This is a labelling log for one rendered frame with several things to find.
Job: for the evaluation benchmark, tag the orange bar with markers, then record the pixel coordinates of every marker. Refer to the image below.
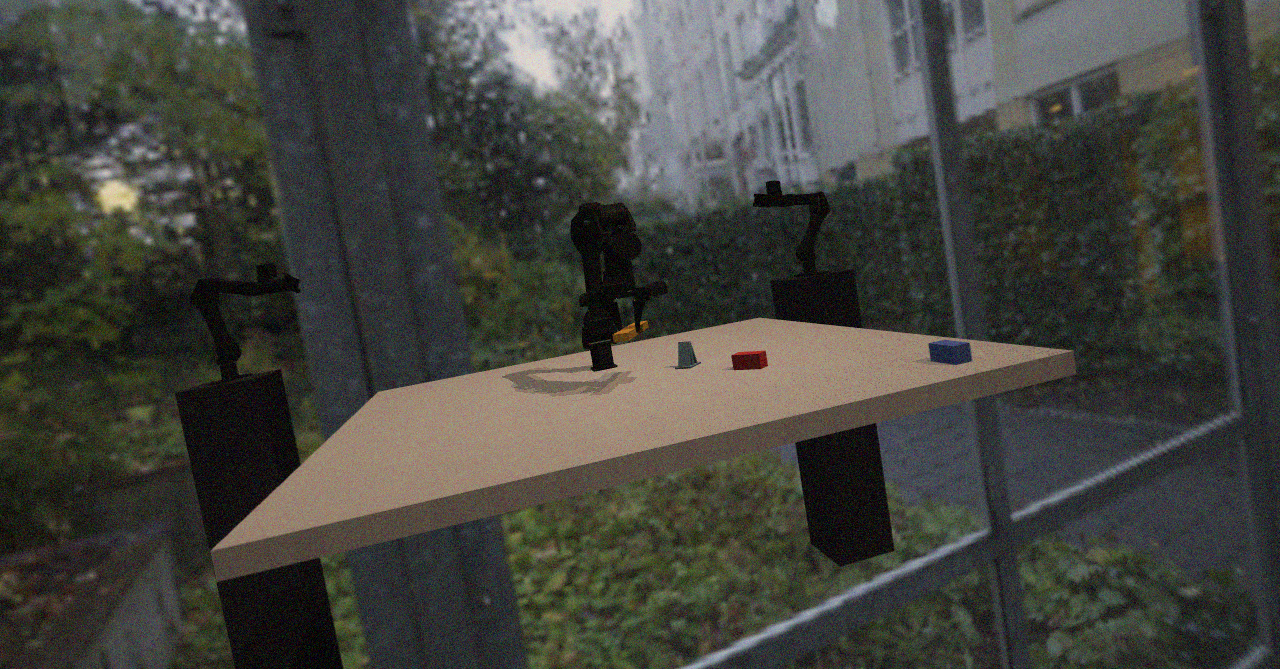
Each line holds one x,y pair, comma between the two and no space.
629,332

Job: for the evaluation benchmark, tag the red rectangular block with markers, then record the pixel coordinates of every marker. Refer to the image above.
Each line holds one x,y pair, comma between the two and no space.
749,360

